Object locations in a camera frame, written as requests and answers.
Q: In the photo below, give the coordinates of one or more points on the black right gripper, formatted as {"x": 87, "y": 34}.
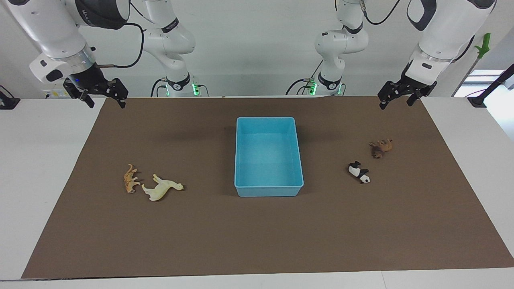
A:
{"x": 90, "y": 78}

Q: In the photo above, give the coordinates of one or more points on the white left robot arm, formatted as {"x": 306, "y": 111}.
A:
{"x": 437, "y": 32}

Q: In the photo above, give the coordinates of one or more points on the light blue storage box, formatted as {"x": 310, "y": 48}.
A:
{"x": 267, "y": 160}

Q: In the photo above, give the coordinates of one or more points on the brown lion toy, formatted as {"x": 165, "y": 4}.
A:
{"x": 379, "y": 148}

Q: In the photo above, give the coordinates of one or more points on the black white panda toy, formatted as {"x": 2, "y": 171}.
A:
{"x": 358, "y": 171}

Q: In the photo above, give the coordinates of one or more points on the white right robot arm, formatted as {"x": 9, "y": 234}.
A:
{"x": 52, "y": 32}

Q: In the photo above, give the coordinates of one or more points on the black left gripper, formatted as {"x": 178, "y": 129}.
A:
{"x": 415, "y": 82}

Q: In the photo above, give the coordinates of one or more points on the orange tiger toy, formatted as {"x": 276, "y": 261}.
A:
{"x": 129, "y": 180}

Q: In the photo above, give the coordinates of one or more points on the brown table mat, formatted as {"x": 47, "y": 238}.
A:
{"x": 257, "y": 241}

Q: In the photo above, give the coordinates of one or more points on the black clamp stand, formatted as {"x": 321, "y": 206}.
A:
{"x": 488, "y": 90}

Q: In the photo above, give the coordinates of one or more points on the cream alpaca toy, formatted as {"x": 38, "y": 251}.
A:
{"x": 160, "y": 189}

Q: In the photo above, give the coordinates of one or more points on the white power strip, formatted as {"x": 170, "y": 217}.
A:
{"x": 54, "y": 93}

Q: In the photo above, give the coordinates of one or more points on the small black table clamp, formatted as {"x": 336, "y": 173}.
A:
{"x": 8, "y": 102}

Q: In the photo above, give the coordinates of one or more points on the green-tipped grey pole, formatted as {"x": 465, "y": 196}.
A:
{"x": 484, "y": 44}

